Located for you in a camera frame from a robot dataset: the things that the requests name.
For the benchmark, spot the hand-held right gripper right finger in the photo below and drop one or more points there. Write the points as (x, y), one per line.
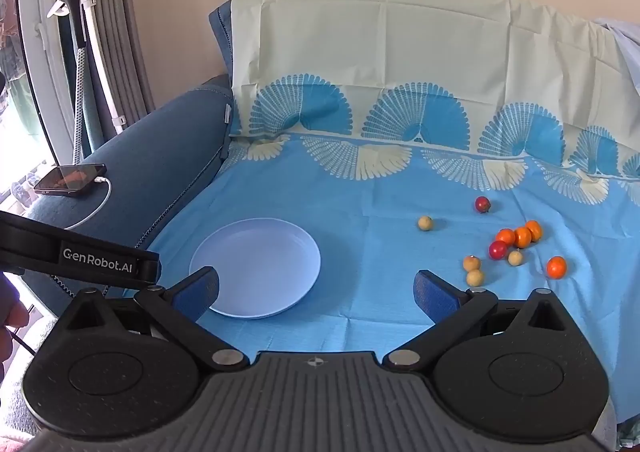
(435, 293)

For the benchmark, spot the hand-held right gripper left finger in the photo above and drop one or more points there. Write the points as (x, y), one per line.
(200, 289)

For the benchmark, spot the yellow longan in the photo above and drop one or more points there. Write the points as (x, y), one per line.
(475, 278)
(515, 258)
(471, 263)
(425, 223)

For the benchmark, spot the pale blue plate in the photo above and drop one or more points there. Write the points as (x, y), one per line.
(255, 267)

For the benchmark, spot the red cherry tomato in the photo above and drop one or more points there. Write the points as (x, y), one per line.
(482, 204)
(498, 250)

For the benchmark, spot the orange cherry tomato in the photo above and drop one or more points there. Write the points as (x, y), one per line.
(556, 267)
(522, 237)
(535, 230)
(505, 235)

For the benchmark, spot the person's left hand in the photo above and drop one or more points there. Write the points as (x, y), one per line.
(12, 314)

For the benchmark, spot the black smartphone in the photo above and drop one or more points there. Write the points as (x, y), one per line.
(67, 180)

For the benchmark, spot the blue fan-print sheet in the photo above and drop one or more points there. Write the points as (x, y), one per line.
(360, 192)

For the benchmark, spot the grey curtain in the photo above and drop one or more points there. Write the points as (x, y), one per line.
(117, 32)

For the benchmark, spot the pale blue cloth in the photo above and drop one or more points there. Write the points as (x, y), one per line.
(625, 52)

